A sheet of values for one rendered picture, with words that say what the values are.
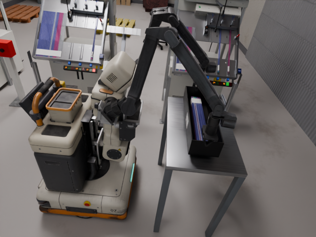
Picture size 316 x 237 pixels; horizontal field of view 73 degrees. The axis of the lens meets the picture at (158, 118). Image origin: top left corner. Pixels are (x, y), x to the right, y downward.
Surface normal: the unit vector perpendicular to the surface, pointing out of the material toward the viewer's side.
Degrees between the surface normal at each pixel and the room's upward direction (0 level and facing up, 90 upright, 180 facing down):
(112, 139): 90
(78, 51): 44
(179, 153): 0
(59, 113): 92
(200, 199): 0
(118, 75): 90
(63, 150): 90
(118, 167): 0
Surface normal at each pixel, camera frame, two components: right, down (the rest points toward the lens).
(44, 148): -0.05, 0.62
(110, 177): 0.11, -0.78
